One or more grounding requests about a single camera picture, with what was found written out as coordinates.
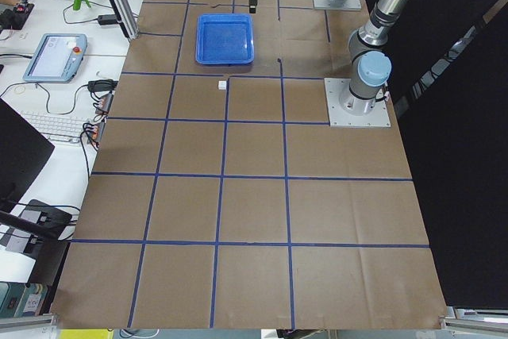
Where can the blue plastic tray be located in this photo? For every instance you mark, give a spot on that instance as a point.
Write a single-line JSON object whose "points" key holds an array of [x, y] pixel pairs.
{"points": [[224, 38]]}

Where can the white keyboard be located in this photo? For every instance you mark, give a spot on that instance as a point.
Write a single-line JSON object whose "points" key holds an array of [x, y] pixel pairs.
{"points": [[58, 129]]}

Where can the black monitor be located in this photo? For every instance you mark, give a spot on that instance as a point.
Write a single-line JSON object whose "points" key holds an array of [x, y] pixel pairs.
{"points": [[24, 153]]}

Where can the upper usb hub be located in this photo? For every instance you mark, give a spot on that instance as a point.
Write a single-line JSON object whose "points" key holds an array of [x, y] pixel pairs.
{"points": [[102, 106]]}

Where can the lower usb hub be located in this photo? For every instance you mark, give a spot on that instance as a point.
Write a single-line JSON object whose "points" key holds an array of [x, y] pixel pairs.
{"points": [[95, 132]]}

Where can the brown paper table cover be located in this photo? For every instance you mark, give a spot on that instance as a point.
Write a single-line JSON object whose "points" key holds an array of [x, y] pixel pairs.
{"points": [[243, 208]]}

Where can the black power adapter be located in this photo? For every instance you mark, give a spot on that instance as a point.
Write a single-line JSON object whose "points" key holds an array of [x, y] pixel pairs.
{"points": [[107, 19]]}

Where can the black monitor stand base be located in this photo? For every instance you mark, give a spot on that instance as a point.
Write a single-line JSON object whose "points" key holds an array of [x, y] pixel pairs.
{"points": [[52, 219]]}

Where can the black device with red parts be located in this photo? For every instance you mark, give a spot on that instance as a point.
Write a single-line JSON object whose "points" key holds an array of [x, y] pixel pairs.
{"points": [[16, 18]]}

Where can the teach pendant tablet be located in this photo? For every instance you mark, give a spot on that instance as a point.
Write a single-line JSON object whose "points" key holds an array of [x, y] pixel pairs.
{"points": [[57, 58]]}

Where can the usb hub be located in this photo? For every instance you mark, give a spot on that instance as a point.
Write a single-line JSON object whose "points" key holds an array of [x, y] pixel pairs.
{"points": [[95, 132], [102, 106]]}

